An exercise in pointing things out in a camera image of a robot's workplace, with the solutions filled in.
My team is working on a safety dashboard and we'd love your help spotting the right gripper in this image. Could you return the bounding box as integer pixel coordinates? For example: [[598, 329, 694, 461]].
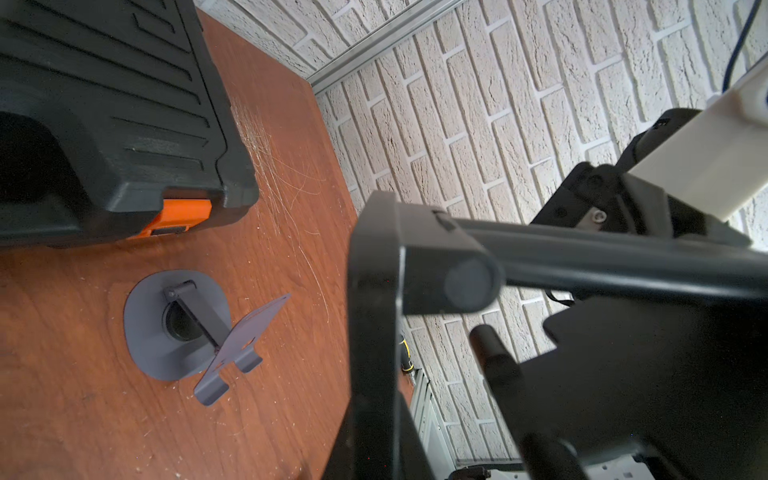
[[531, 108, 750, 246]]

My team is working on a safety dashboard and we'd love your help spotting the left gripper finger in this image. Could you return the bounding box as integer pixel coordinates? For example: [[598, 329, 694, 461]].
[[322, 392, 435, 479]]

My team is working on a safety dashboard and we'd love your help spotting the black phone stand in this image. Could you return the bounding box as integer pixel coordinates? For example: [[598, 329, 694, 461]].
[[347, 192, 767, 479]]

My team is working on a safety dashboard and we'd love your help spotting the purple-grey phone stand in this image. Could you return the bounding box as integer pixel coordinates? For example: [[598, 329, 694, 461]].
[[123, 270, 290, 407]]

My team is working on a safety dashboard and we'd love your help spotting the yellow black screwdriver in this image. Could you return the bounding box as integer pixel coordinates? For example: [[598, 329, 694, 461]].
[[399, 335, 414, 374]]

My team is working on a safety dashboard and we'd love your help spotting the right corner aluminium profile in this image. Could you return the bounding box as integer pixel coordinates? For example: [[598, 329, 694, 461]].
[[306, 0, 462, 95]]

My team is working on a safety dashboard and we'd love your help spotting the black plastic tool case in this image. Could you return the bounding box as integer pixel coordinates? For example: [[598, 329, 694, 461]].
[[1, 1, 259, 247]]

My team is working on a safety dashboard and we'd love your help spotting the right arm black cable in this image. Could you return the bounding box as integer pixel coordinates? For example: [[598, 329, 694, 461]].
[[721, 0, 763, 95]]

